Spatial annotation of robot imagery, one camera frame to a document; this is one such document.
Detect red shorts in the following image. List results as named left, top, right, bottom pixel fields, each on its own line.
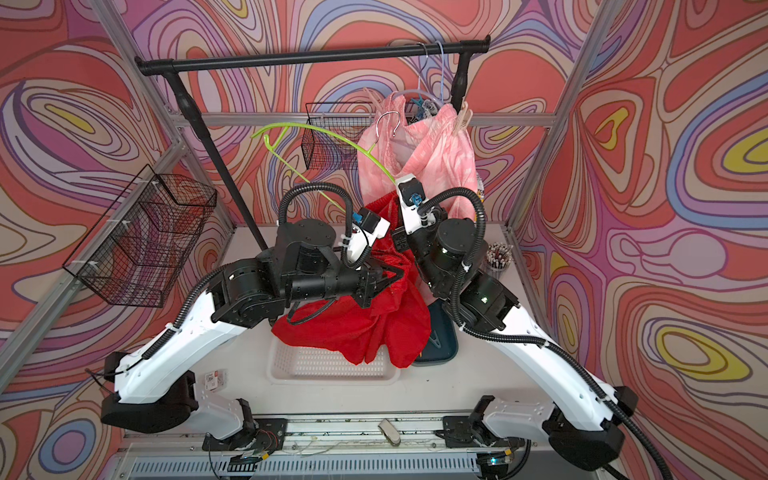
left=271, top=190, right=434, bottom=370

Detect pink tie-dye shorts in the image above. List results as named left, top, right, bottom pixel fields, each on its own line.
left=380, top=94, right=483, bottom=198

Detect green hanger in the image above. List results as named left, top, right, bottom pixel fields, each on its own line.
left=251, top=108, right=407, bottom=204

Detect lavender wire hanger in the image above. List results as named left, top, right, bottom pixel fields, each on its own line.
left=394, top=61, right=443, bottom=110

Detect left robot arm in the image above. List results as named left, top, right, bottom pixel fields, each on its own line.
left=100, top=182, right=403, bottom=451

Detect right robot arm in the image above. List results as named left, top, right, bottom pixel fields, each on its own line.
left=393, top=179, right=673, bottom=479

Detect white printed graphic shorts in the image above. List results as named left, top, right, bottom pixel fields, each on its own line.
left=406, top=98, right=439, bottom=124

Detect light blue hanger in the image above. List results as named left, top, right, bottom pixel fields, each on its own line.
left=434, top=40, right=447, bottom=105

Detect teal plastic tray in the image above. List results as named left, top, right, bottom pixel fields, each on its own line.
left=413, top=300, right=459, bottom=367

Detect white perforated plastic basket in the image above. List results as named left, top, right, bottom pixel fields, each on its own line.
left=266, top=338, right=400, bottom=386

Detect beige clothespin right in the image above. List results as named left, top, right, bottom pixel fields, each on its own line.
left=452, top=101, right=473, bottom=136

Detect beige clothespin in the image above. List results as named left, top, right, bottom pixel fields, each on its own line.
left=363, top=87, right=382, bottom=112
left=452, top=101, right=473, bottom=136

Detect beige clothespin left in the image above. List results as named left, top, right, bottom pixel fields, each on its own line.
left=363, top=87, right=382, bottom=112

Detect paperclip box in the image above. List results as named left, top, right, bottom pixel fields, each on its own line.
left=203, top=369, right=228, bottom=392

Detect black clothes rack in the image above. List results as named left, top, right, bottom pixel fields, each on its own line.
left=135, top=36, right=491, bottom=250

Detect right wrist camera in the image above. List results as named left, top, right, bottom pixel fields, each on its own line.
left=396, top=174, right=435, bottom=235

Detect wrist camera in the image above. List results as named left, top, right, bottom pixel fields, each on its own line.
left=396, top=174, right=435, bottom=235
left=341, top=207, right=390, bottom=269

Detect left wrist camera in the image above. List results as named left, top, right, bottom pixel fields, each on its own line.
left=341, top=207, right=390, bottom=269

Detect black wire basket rear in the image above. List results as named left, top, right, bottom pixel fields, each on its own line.
left=301, top=101, right=374, bottom=172

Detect black wire basket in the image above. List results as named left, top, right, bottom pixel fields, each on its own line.
left=62, top=165, right=218, bottom=308
left=301, top=101, right=374, bottom=172

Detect white pedal on rail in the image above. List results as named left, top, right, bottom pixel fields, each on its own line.
left=377, top=419, right=402, bottom=447

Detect black wire basket left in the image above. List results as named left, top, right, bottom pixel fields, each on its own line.
left=62, top=165, right=218, bottom=308

